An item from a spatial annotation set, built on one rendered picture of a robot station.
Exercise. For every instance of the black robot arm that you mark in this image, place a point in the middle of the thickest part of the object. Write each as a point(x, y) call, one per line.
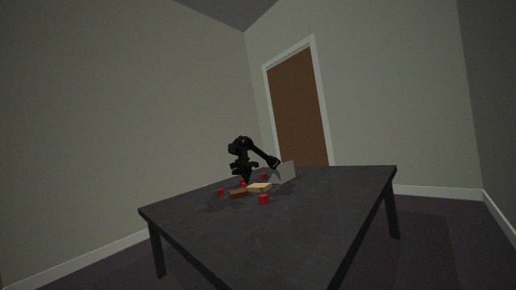
point(240, 147)

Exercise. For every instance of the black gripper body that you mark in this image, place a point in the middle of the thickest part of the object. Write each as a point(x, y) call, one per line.
point(247, 165)

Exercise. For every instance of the brown square block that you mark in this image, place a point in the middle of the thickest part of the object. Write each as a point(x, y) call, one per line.
point(238, 193)

